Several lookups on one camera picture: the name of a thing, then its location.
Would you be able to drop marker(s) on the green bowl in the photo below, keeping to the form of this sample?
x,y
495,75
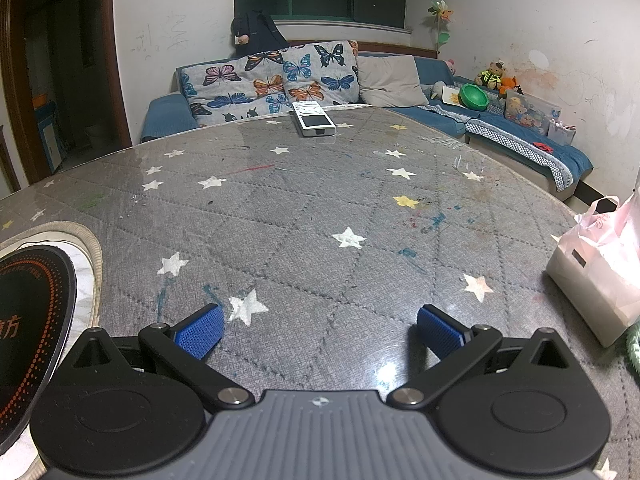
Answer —
x,y
474,96

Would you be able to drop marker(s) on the patterned sofa cover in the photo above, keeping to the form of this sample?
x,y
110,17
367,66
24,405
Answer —
x,y
520,150

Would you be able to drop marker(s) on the round black induction cooktop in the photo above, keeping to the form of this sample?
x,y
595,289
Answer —
x,y
30,310

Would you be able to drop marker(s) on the pink plush toy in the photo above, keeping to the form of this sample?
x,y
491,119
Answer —
x,y
452,66

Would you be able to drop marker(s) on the butterfly cushion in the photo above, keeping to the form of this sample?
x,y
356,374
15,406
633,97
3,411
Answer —
x,y
235,90
320,75

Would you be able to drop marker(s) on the dark backpack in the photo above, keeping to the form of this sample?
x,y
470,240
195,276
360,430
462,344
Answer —
x,y
257,32

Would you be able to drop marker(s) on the beige pillow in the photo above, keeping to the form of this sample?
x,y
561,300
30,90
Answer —
x,y
392,80

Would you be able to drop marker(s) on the teddy bear toy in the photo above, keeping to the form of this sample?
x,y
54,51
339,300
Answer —
x,y
492,74

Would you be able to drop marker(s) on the pinwheel flower toy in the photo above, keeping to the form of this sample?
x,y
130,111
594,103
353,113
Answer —
x,y
441,15

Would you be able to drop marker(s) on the blue sofa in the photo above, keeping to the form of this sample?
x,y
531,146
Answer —
x,y
167,112

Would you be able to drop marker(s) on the grey star-quilted desktop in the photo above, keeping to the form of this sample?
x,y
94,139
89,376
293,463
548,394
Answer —
x,y
310,200

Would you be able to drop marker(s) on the pink plastic bag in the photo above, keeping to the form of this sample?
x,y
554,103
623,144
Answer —
x,y
600,270

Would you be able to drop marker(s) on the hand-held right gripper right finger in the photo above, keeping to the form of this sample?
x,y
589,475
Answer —
x,y
440,332

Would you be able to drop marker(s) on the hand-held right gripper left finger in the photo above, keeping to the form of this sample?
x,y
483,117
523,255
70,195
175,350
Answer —
x,y
200,330

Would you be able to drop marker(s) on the orange plush toy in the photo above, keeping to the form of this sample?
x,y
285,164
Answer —
x,y
510,85

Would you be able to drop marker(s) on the wooden door frame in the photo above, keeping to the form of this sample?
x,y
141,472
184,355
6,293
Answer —
x,y
117,60

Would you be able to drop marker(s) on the white remote control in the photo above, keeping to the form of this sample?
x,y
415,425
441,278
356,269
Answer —
x,y
312,120

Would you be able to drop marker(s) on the clear storage box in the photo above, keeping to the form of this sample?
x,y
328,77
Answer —
x,y
530,112

